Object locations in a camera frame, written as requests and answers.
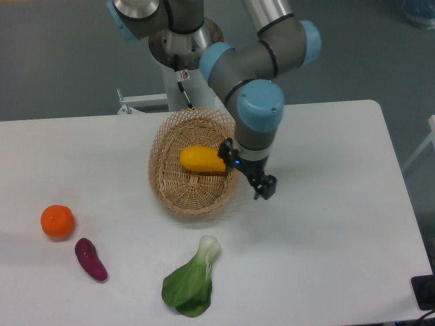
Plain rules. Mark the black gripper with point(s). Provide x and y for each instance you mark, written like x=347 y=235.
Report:
x=264 y=185

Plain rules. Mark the yellow mango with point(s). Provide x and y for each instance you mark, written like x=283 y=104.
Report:
x=201 y=159

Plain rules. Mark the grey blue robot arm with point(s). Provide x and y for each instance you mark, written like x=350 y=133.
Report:
x=199 y=67

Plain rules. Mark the woven wicker basket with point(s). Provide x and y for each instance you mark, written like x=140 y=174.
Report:
x=183 y=192

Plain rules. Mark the green bok choy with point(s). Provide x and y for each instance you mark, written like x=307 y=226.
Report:
x=188 y=289

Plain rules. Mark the purple sweet potato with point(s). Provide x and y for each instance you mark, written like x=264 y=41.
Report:
x=88 y=258

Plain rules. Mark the orange tangerine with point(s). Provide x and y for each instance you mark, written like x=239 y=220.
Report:
x=57 y=221

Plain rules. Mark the black device at table edge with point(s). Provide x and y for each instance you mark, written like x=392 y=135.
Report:
x=423 y=288

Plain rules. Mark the blue bag in background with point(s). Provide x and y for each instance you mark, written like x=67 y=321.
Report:
x=420 y=13

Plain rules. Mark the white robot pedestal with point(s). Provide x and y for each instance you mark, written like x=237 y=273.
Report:
x=184 y=89

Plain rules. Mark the white frame at right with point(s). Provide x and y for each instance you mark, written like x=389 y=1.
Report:
x=421 y=151

